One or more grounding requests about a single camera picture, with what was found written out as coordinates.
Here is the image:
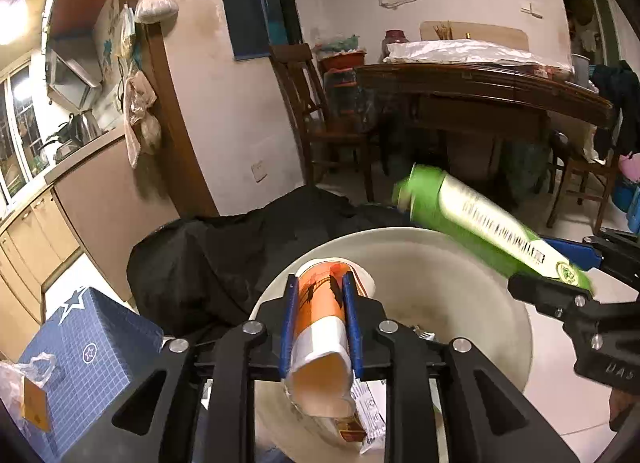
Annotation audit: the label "steel kettle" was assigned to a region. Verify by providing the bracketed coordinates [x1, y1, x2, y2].
[74, 109, 104, 142]

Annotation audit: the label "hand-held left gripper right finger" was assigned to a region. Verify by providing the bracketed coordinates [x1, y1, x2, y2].
[340, 272, 577, 463]

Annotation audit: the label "range hood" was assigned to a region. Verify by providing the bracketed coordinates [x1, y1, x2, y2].
[44, 49, 104, 110]

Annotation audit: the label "beige kitchen base cabinets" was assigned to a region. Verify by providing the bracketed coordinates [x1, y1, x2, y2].
[0, 132, 128, 324]

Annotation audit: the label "blue checked tablecloth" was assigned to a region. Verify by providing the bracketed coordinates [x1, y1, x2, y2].
[15, 287, 166, 463]

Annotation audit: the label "small yellow box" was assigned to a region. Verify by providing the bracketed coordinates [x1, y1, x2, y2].
[20, 375, 54, 434]

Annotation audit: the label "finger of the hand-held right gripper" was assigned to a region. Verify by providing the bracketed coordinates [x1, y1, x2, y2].
[544, 229, 640, 290]
[506, 273, 602, 325]

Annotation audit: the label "white plastic sheet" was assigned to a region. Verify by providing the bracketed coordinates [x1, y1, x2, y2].
[384, 39, 573, 78]

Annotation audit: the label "dark wooden dining table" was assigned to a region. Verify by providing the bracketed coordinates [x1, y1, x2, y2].
[356, 62, 617, 194]

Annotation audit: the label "kitchen window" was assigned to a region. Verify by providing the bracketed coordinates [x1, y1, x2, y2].
[0, 62, 38, 196]

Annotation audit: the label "black cloth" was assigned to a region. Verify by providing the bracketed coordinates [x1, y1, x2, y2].
[126, 187, 418, 346]

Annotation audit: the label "yellowish hanging plastic bag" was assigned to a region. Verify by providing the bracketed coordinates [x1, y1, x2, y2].
[116, 4, 137, 57]

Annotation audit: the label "dark hanging clothes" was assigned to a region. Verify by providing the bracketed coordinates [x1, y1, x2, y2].
[591, 60, 640, 156]

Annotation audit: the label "white plastic bucket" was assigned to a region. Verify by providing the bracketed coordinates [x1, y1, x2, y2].
[247, 226, 532, 463]

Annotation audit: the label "brown wooden door frame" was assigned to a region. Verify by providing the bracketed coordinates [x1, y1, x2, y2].
[117, 0, 221, 218]

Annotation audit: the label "person's right hand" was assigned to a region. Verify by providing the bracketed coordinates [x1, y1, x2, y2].
[607, 385, 640, 432]

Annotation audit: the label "clear plastic bag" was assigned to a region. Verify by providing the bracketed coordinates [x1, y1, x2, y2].
[0, 352, 57, 396]

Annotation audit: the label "flower wall sticker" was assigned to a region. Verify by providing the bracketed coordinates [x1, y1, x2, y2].
[100, 35, 118, 74]

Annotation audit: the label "dark wooden chair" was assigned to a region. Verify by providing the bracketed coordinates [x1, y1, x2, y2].
[269, 42, 378, 202]
[546, 129, 617, 230]

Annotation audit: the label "green toothpaste box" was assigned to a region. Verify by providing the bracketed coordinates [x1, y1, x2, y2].
[392, 163, 596, 295]

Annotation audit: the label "orange white paper cup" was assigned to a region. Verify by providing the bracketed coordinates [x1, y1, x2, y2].
[281, 257, 378, 419]

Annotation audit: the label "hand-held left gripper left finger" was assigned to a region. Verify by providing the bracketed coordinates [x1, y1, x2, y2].
[61, 274, 301, 463]

